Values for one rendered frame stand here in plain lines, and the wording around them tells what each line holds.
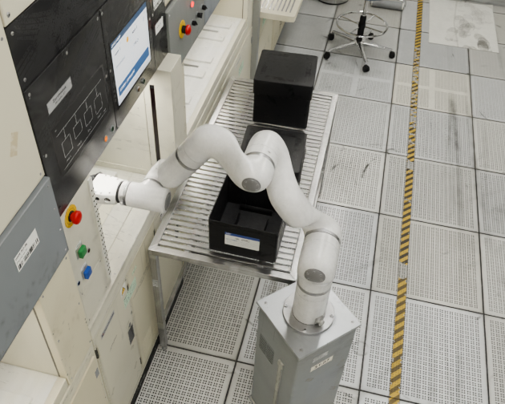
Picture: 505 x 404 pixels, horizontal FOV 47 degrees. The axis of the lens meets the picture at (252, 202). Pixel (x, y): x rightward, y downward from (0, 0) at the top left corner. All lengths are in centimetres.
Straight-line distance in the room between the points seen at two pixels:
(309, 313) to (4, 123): 123
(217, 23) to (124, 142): 133
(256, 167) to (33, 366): 95
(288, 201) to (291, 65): 133
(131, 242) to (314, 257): 77
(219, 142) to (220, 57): 164
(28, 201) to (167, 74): 87
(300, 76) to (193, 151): 127
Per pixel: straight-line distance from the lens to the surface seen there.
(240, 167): 160
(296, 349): 210
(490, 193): 406
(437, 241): 362
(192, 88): 300
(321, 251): 181
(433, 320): 325
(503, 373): 321
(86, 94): 165
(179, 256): 233
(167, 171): 178
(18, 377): 203
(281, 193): 172
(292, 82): 282
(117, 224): 232
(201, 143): 166
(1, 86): 131
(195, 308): 310
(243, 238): 224
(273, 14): 377
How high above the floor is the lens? 255
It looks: 45 degrees down
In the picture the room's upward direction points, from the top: 4 degrees clockwise
